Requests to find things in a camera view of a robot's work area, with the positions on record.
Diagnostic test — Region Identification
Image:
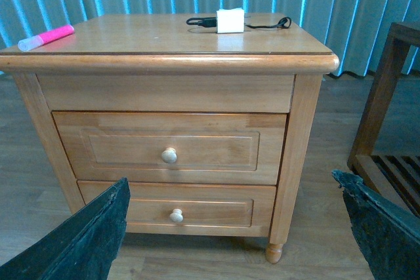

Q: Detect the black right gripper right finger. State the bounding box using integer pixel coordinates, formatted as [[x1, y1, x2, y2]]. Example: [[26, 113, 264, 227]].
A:
[[332, 170, 419, 279]]

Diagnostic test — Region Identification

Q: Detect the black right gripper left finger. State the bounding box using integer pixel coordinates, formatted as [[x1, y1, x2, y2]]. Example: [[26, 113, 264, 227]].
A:
[[1, 178, 130, 279]]

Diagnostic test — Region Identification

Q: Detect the wooden drawer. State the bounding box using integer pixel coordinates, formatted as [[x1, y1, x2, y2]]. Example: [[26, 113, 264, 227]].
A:
[[77, 180, 277, 237], [53, 111, 286, 185]]

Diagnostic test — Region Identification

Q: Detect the pink marker with clear cap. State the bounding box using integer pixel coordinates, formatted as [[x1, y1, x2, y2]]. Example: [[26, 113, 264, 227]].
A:
[[18, 24, 75, 52]]

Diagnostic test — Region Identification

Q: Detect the dark wooden side table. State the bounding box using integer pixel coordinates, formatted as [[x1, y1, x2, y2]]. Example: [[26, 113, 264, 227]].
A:
[[346, 21, 420, 218]]

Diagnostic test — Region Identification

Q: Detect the light wooden nightstand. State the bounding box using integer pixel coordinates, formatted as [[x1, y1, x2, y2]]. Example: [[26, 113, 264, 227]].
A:
[[1, 13, 339, 263]]

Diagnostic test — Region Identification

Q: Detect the white charger block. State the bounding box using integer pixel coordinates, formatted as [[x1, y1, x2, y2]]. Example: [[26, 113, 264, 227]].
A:
[[216, 8, 245, 33]]

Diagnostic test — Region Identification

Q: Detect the black cable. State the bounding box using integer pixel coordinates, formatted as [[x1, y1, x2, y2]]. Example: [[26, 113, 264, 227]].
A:
[[186, 16, 292, 31]]

